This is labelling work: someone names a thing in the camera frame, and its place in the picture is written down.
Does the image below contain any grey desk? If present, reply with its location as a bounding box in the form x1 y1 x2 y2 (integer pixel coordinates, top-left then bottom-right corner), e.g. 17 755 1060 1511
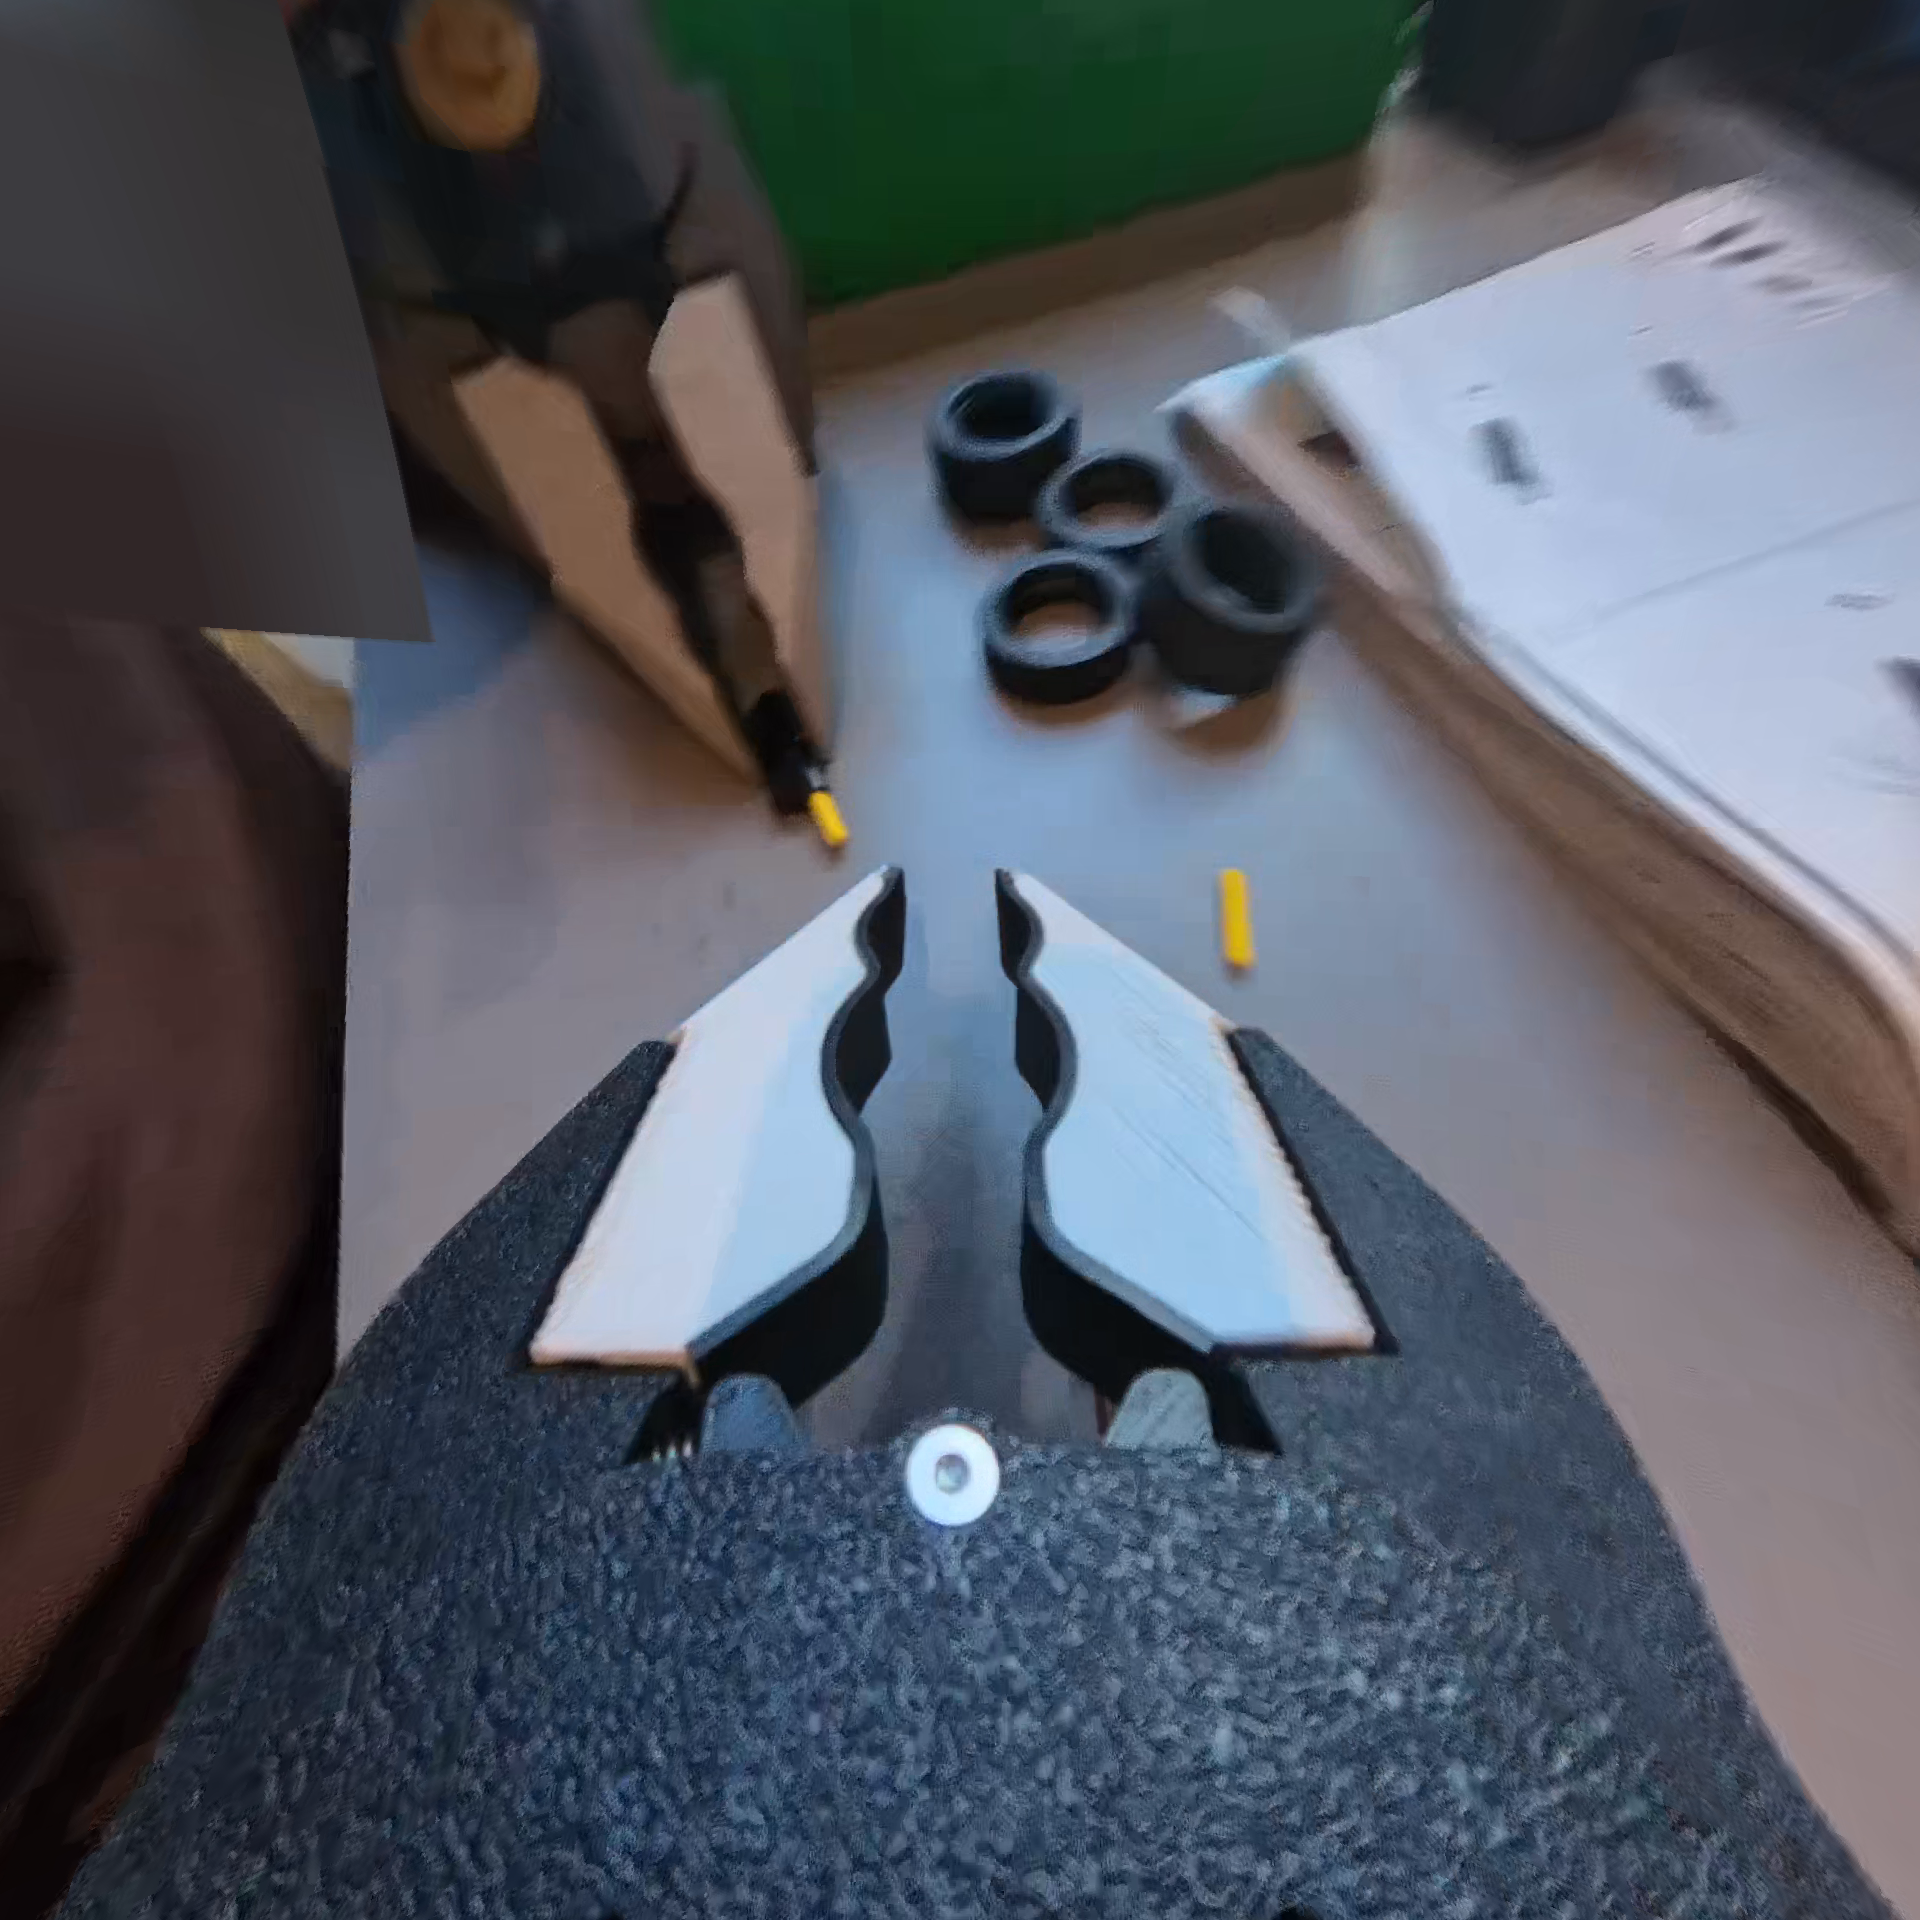
337 90 1920 1920

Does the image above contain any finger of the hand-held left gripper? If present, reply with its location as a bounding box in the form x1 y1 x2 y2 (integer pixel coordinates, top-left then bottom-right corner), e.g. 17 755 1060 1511
451 352 769 782
651 270 831 752

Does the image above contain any building instruction booklet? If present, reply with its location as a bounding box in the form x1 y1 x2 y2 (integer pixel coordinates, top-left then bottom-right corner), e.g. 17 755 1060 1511
1162 171 1920 1262

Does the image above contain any black power adapter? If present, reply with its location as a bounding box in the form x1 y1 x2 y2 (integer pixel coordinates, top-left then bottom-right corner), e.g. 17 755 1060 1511
1417 0 1654 145

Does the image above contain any green plastic bin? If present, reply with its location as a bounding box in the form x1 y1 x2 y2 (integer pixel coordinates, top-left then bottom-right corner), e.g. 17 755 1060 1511
660 0 1419 308

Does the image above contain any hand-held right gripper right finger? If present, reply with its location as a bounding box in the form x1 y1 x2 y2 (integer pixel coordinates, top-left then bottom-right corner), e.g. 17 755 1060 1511
992 866 1378 1384

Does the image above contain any wooden board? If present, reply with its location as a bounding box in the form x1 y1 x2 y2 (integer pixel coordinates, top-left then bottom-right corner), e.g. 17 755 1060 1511
810 159 1367 378

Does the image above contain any black brick piece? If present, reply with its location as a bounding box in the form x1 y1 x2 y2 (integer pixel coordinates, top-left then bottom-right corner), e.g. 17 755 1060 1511
743 688 834 818

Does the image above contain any black rubber tyre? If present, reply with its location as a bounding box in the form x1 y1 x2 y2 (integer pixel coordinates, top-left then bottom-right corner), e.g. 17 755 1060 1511
1036 448 1187 560
1143 503 1328 699
926 374 1082 524
984 550 1151 706

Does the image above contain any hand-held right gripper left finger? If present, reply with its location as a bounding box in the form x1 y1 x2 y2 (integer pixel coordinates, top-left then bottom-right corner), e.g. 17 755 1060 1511
529 864 911 1403

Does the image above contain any person's brown clothing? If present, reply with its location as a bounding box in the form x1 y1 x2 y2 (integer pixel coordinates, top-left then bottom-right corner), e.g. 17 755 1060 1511
0 622 354 1772

